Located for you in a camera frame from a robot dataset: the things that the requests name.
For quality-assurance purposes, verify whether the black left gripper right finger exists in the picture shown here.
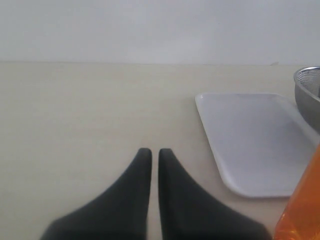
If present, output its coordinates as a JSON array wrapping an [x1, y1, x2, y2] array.
[[158, 148, 272, 240]]

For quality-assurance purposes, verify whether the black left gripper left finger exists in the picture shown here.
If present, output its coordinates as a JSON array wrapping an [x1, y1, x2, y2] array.
[[41, 148, 152, 240]]

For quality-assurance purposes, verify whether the orange pump soap bottle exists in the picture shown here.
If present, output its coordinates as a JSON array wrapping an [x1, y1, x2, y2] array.
[[273, 147, 320, 240]]

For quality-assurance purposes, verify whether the large steel mesh colander bowl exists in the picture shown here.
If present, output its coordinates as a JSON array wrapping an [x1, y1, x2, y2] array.
[[293, 66, 320, 134]]

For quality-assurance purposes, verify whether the white rectangular plastic tray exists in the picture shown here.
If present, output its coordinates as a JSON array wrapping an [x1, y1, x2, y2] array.
[[195, 93, 320, 198]]

